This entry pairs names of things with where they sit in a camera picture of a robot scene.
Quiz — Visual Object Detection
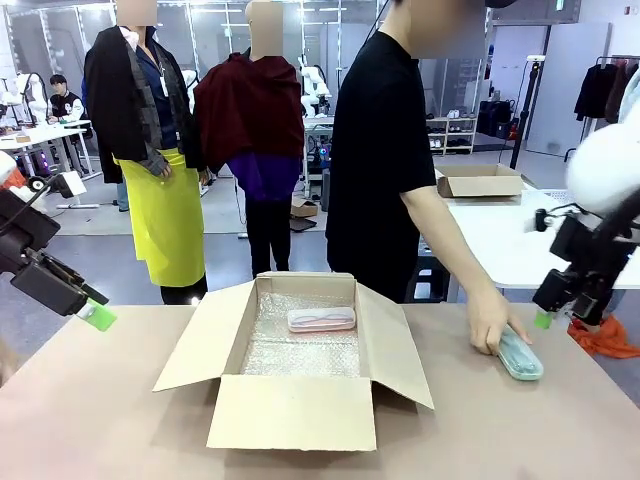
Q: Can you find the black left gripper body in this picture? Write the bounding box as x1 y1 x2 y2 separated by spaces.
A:
9 249 90 318

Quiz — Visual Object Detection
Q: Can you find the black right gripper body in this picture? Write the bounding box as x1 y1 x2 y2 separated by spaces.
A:
531 268 609 313

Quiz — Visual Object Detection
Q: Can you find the mint green glasses case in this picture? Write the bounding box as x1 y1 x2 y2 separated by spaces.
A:
496 327 545 383

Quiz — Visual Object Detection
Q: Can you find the person's right forearm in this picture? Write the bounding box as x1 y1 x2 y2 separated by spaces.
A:
399 185 507 312

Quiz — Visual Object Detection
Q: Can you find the pink glasses case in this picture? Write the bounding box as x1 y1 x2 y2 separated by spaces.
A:
286 307 357 334

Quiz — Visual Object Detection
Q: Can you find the person's right hand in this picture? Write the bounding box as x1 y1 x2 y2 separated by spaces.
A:
466 291 534 358

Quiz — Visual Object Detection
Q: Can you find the orange cloth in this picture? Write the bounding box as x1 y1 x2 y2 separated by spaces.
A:
566 313 640 361

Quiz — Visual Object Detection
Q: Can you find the white table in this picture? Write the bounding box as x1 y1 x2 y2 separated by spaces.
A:
432 167 640 304

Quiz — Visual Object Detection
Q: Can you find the black plastic stool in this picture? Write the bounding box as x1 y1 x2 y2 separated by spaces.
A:
404 243 452 304

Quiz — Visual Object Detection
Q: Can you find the small open cardboard box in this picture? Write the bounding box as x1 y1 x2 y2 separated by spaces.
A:
435 163 527 201

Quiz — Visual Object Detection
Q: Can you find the white desk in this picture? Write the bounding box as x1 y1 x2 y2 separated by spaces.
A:
0 118 95 177

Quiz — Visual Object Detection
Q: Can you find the black storage bag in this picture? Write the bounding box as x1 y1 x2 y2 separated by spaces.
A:
478 99 517 140

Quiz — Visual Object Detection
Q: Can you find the black tripod stand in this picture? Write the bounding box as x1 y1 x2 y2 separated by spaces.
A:
508 55 547 172

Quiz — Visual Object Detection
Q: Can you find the white shoe rack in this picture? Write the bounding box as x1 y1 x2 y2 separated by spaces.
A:
426 116 479 156

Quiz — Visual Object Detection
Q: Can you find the seated person in varsity jacket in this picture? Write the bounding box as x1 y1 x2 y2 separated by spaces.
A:
46 73 85 122

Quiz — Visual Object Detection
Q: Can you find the white humanoid robot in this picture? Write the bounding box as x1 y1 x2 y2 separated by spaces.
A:
13 70 50 127

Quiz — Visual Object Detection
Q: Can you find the clear bubble wrap sheet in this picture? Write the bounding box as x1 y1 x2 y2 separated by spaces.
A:
239 290 362 379

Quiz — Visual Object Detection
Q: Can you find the clothes rack with dark garments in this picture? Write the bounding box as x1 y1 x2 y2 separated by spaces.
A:
572 54 640 125

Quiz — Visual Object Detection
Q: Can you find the open brown cardboard box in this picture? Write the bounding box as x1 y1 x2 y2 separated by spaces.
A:
152 271 436 452

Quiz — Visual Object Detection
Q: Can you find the person in black T-shirt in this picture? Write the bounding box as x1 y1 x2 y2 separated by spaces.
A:
325 0 490 305

